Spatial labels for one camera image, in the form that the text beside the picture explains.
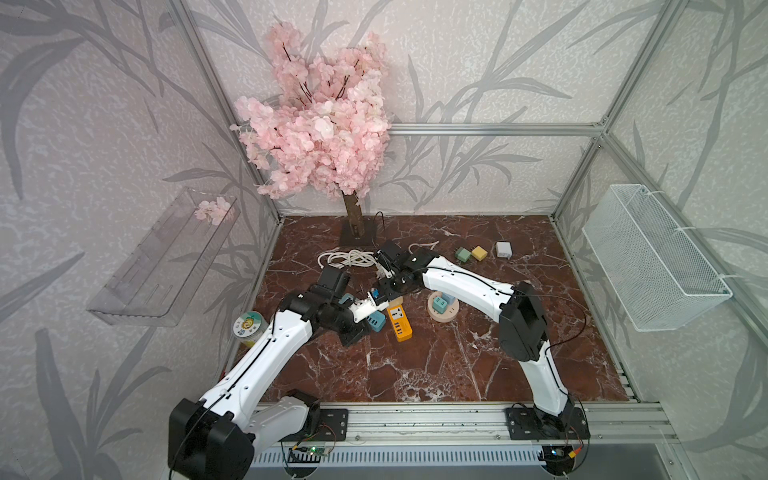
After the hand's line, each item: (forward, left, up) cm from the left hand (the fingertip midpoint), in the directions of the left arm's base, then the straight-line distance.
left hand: (368, 327), depth 76 cm
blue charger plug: (-2, -18, +20) cm, 27 cm away
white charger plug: (+36, -47, -12) cm, 60 cm away
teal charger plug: (+10, -20, -7) cm, 23 cm away
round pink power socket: (+10, -24, -11) cm, 28 cm away
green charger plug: (+33, -31, -12) cm, 47 cm away
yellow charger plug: (+34, -37, -12) cm, 51 cm away
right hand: (+14, -5, -4) cm, 15 cm away
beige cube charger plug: (+12, -8, -9) cm, 17 cm away
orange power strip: (+5, -9, -11) cm, 15 cm away
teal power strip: (+7, -1, -11) cm, 13 cm away
